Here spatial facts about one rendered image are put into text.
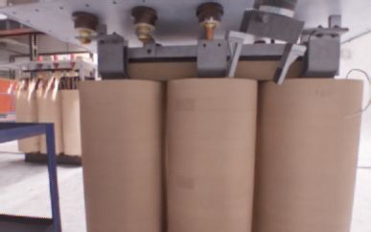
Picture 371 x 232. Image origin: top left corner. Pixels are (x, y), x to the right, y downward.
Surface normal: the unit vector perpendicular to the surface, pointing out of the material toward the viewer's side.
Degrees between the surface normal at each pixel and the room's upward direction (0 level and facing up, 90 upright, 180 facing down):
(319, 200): 90
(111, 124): 90
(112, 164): 90
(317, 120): 90
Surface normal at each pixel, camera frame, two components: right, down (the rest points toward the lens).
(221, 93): -0.11, 0.07
